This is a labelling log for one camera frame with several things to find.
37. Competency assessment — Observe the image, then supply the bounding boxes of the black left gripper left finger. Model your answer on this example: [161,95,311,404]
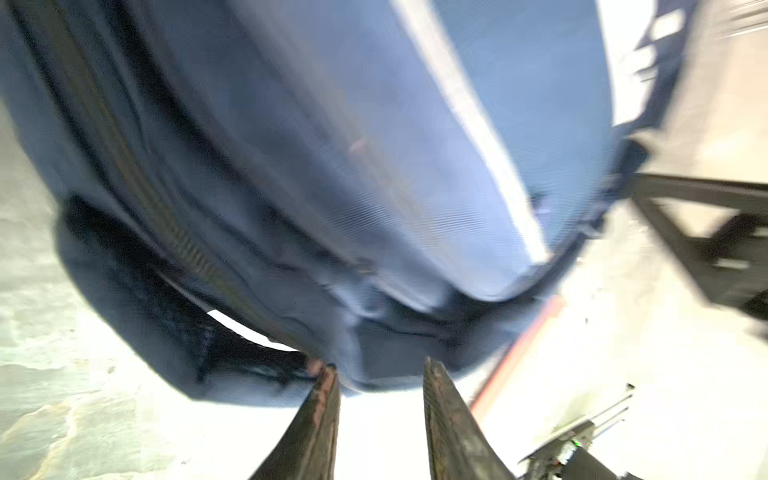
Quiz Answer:
[251,365,341,479]

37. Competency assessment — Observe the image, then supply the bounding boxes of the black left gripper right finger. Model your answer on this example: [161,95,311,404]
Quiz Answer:
[423,358,515,479]

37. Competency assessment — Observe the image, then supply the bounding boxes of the navy blue student backpack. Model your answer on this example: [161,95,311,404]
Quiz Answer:
[1,1,699,406]

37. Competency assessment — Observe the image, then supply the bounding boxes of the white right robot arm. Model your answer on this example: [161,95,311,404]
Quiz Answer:
[631,174,767,322]

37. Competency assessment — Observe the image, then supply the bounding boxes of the pink pencil case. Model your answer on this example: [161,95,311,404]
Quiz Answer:
[470,294,566,424]

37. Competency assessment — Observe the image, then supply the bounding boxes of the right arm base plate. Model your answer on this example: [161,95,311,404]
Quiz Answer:
[520,384,638,479]

